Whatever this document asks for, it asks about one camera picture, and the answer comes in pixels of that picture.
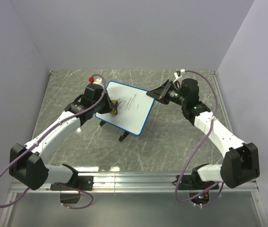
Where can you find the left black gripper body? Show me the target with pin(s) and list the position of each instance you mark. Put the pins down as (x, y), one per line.
(99, 107)

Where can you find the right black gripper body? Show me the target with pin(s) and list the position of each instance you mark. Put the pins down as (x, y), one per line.
(174, 95)

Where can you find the yellow eraser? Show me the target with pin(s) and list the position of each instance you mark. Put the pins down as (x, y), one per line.
(115, 106)

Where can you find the blue framed whiteboard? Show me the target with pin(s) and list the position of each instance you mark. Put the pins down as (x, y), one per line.
(133, 110)

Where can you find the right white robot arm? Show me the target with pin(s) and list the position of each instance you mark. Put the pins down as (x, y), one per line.
(240, 159)

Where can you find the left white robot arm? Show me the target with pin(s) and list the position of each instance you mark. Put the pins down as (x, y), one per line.
(28, 161)

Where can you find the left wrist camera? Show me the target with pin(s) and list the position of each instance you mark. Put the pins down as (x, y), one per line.
(96, 80)

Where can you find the aluminium side rail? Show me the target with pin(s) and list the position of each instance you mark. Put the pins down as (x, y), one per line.
(223, 103)

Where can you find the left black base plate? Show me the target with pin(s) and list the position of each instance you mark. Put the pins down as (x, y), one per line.
(84, 183)

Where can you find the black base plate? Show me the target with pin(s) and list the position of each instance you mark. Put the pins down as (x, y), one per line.
(84, 183)
(190, 182)

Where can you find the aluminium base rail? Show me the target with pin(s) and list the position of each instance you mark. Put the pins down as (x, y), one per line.
(143, 182)

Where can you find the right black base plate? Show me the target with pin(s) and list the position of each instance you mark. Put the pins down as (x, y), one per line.
(190, 182)

